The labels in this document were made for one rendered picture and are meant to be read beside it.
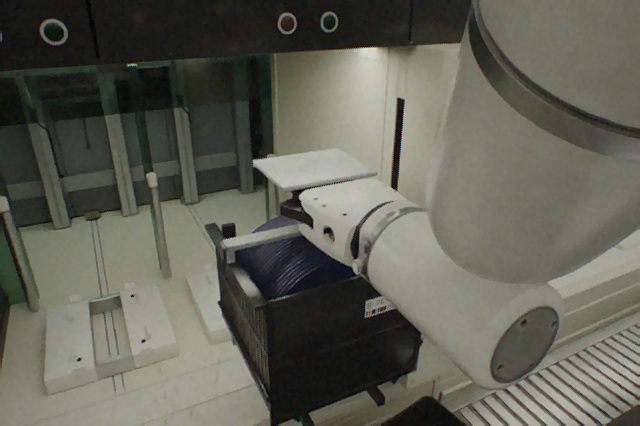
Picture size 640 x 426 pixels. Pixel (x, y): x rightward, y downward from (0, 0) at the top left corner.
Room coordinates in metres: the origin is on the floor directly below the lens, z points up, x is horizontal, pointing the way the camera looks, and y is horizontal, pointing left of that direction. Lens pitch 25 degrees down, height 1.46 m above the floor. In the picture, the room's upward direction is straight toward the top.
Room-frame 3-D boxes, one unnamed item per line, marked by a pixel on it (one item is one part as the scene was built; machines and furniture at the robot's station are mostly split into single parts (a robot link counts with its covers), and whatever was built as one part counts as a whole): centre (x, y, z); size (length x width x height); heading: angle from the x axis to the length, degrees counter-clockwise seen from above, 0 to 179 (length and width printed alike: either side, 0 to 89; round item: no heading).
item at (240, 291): (0.52, 0.00, 1.11); 0.24 x 0.20 x 0.32; 116
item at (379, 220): (0.37, -0.07, 1.25); 0.09 x 0.03 x 0.08; 116
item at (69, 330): (0.68, 0.38, 0.89); 0.22 x 0.21 x 0.04; 26
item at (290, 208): (0.44, 0.00, 1.25); 0.08 x 0.06 x 0.01; 83
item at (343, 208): (0.42, -0.05, 1.25); 0.11 x 0.10 x 0.07; 26
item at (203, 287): (0.80, 0.14, 0.89); 0.22 x 0.21 x 0.04; 26
